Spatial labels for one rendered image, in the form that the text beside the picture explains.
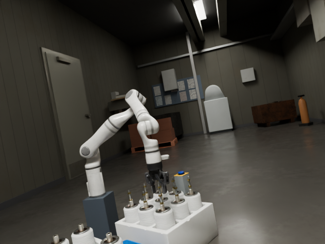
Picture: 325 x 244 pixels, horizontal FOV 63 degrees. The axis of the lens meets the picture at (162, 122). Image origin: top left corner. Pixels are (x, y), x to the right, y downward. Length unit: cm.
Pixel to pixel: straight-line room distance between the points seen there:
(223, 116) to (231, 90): 113
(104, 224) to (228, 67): 741
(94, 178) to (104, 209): 19
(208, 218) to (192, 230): 14
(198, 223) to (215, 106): 643
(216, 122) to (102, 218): 636
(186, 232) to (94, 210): 59
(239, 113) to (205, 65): 185
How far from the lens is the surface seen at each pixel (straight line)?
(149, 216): 141
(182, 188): 174
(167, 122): 637
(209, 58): 866
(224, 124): 775
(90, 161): 170
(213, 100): 774
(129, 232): 149
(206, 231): 153
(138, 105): 142
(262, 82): 861
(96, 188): 167
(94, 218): 171
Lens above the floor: 69
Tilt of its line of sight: 1 degrees down
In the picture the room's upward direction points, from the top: 11 degrees counter-clockwise
